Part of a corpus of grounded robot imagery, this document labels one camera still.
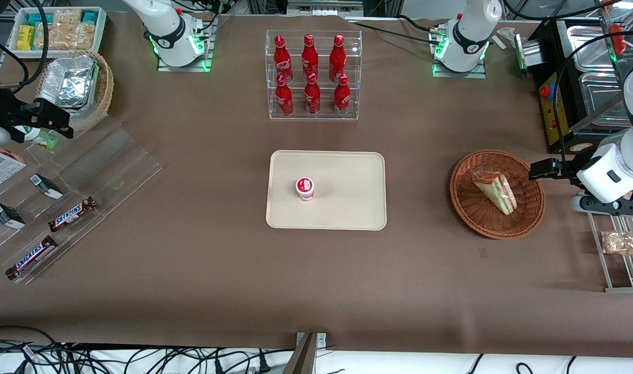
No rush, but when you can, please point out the aluminium foil tray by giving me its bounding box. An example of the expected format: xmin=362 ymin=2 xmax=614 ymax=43
xmin=38 ymin=56 xmax=99 ymax=109

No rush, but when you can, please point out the red cola bottle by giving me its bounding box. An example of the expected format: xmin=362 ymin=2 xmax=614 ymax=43
xmin=329 ymin=34 xmax=347 ymax=83
xmin=275 ymin=74 xmax=294 ymax=116
xmin=302 ymin=34 xmax=319 ymax=78
xmin=273 ymin=35 xmax=293 ymax=84
xmin=333 ymin=74 xmax=352 ymax=116
xmin=304 ymin=73 xmax=321 ymax=115

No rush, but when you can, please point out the tan wicker basket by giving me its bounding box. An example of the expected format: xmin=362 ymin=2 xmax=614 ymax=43
xmin=36 ymin=49 xmax=114 ymax=133

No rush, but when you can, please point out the white plastic snack bin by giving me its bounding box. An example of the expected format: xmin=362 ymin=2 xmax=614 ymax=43
xmin=7 ymin=6 xmax=107 ymax=59

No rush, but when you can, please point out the silver wire rack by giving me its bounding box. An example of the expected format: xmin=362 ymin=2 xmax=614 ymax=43
xmin=586 ymin=210 xmax=633 ymax=293

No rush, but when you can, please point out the snickers chocolate bar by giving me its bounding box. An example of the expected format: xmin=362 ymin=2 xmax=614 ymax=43
xmin=48 ymin=196 xmax=98 ymax=232
xmin=5 ymin=235 xmax=59 ymax=281

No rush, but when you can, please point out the clear acrylic display stand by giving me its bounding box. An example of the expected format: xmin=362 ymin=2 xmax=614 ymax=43
xmin=0 ymin=114 xmax=164 ymax=285

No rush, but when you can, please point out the triangle sandwich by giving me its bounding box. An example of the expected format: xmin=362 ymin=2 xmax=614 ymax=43
xmin=472 ymin=170 xmax=518 ymax=216

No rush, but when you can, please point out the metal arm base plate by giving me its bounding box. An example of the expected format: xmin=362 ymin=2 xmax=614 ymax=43
xmin=432 ymin=23 xmax=488 ymax=79
xmin=157 ymin=16 xmax=214 ymax=72

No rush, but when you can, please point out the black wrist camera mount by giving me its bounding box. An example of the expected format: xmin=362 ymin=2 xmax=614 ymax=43
xmin=571 ymin=193 xmax=633 ymax=217

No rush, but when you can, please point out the metal camera post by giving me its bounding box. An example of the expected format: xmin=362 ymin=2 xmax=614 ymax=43
xmin=282 ymin=332 xmax=327 ymax=374

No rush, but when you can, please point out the black floor cable tangle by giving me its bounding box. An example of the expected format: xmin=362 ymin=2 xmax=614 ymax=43
xmin=0 ymin=326 xmax=296 ymax=374

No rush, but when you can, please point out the clear acrylic bottle rack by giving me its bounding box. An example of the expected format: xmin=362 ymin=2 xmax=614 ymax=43
xmin=265 ymin=30 xmax=362 ymax=121

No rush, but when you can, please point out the clear cracker pack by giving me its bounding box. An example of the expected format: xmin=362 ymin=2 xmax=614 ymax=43
xmin=54 ymin=9 xmax=83 ymax=26
xmin=36 ymin=23 xmax=96 ymax=50

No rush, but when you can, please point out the beige plastic tray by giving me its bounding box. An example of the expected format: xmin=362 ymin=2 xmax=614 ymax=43
xmin=266 ymin=150 xmax=387 ymax=231

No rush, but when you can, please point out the black food warmer machine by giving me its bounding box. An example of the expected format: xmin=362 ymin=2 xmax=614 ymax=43
xmin=527 ymin=18 xmax=633 ymax=155

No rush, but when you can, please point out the green white small bottle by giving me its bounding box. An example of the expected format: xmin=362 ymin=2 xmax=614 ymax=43
xmin=15 ymin=125 xmax=58 ymax=150

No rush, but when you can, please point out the small black white box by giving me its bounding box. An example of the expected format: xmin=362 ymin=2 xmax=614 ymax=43
xmin=30 ymin=173 xmax=64 ymax=200
xmin=0 ymin=203 xmax=26 ymax=230

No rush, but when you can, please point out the black table cable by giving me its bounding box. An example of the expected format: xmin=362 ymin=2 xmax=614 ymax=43
xmin=347 ymin=15 xmax=452 ymax=45

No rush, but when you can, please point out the brown table cover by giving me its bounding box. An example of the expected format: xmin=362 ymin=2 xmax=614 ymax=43
xmin=0 ymin=11 xmax=633 ymax=359

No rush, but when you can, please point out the round brown wicker basket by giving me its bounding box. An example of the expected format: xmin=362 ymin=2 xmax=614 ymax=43
xmin=450 ymin=150 xmax=546 ymax=240

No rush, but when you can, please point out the white cup with red lid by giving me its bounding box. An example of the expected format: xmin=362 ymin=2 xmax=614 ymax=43
xmin=295 ymin=177 xmax=315 ymax=202

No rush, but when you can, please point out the red candy on stick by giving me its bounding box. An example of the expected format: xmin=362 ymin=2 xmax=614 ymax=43
xmin=609 ymin=23 xmax=633 ymax=57

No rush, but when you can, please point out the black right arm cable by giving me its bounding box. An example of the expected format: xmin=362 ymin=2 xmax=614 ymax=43
xmin=0 ymin=0 xmax=50 ymax=95

